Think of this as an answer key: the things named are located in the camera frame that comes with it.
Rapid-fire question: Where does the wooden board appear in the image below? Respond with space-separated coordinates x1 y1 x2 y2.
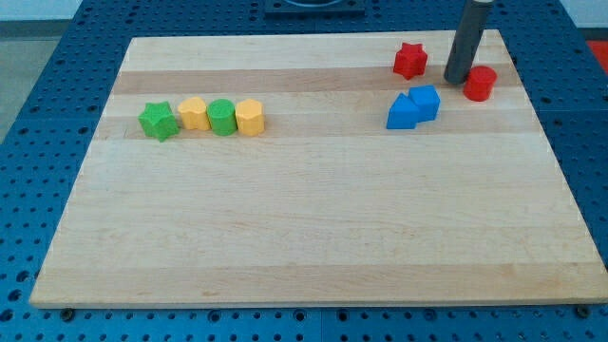
29 29 607 309

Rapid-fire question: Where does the red cylinder block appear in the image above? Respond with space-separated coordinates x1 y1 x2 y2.
463 66 498 102

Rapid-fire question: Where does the red star block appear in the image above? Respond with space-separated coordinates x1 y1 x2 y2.
392 43 428 80

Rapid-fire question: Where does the yellow hexagon block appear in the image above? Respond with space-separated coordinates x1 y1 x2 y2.
236 99 265 137

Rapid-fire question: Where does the green cylinder block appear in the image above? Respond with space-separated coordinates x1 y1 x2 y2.
207 99 238 136

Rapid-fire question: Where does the blue cube block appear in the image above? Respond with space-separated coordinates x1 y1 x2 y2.
408 85 441 122

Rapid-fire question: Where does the green star block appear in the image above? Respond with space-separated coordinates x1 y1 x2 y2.
138 102 180 143

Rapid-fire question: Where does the yellow heart block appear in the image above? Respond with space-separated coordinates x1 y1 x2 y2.
178 97 211 131

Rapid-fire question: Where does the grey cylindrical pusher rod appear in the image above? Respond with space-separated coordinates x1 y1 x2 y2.
444 0 495 85

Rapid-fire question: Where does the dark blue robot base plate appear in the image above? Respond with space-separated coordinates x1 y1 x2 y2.
263 0 366 17

